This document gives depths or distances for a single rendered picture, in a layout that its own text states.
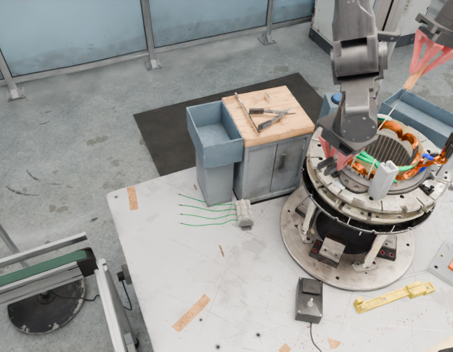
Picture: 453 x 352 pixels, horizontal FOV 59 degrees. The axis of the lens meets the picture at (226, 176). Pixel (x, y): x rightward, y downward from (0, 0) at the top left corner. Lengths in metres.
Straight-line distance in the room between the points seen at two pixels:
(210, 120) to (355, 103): 0.60
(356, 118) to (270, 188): 0.63
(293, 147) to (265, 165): 0.09
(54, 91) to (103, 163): 0.85
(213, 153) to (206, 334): 0.45
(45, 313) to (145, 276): 0.98
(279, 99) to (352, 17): 0.54
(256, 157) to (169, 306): 0.45
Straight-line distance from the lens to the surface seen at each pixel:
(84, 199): 2.38
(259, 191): 1.23
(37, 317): 2.06
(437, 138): 1.22
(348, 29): 0.68
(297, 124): 1.10
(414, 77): 0.89
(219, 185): 1.18
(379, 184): 0.90
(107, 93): 3.06
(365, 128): 0.68
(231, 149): 1.05
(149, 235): 1.20
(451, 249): 1.32
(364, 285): 1.15
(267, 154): 1.12
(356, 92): 0.69
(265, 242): 1.19
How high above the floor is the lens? 1.77
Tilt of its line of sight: 48 degrees down
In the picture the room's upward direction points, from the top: 2 degrees clockwise
